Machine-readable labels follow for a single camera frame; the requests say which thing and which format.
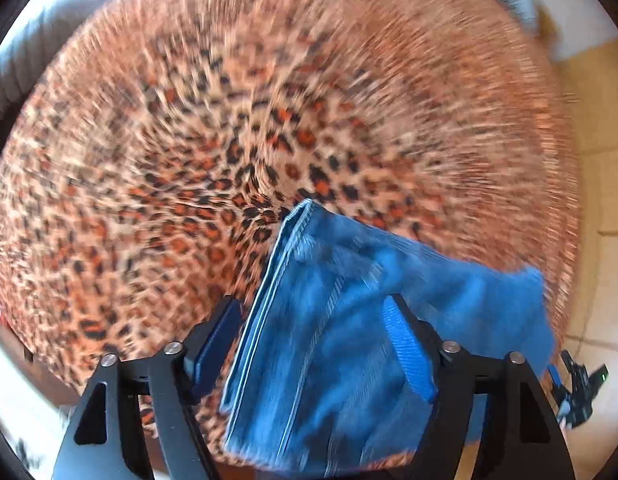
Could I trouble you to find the blue denim pants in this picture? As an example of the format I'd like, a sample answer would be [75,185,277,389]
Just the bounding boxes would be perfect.
[220,200,554,478]

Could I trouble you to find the leopard print bedspread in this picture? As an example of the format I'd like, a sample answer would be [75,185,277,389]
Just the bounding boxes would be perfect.
[0,0,582,470]

